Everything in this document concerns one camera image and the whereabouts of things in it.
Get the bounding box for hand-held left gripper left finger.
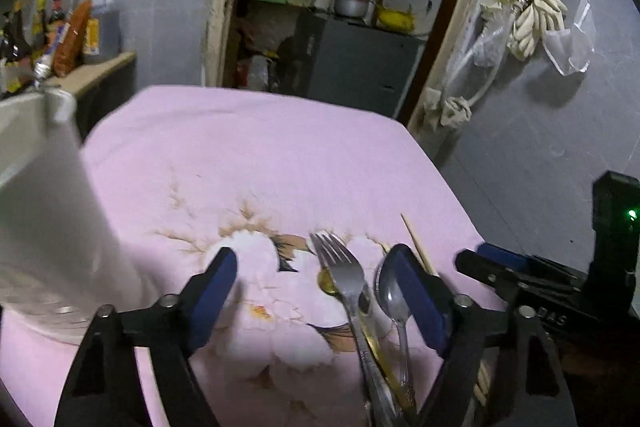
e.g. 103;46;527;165
54;247;238;427

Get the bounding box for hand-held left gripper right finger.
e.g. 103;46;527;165
387;243;578;427

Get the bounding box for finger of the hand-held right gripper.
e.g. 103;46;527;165
454;243;538;297

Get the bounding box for silver spoon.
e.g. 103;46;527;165
374;257;418;410

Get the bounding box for silver fork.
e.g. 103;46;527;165
309;231;401;427

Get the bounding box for gold spoon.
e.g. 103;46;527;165
317;268;418;413

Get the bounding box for pink floral cloth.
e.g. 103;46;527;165
0;84;506;427

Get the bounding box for white hanging plastic bag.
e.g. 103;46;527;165
542;0;597;76

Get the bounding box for clear plastic bag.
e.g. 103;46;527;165
470;14;507;68

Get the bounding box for dark grey cabinet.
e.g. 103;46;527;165
292;9;427;120

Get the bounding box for cream rubber gloves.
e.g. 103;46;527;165
480;0;569;62

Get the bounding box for beige kitchen counter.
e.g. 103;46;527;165
45;51;138;95

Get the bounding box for yellow bowl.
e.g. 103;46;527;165
376;6;419;34

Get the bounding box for blue and white packet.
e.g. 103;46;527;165
32;52;55;88

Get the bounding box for orange spice packet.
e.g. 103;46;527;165
52;0;94;78

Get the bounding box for metal cooking pot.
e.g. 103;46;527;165
331;0;372;20

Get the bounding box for large dark vinegar jug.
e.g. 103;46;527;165
81;0;122;66

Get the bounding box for black pump dark bottle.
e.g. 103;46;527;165
0;32;22;95

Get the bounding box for yellow label dark bottle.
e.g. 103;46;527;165
4;2;32;62

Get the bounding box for white cable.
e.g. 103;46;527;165
424;32;507;128

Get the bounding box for wooden door frame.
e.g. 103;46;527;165
201;0;505;135

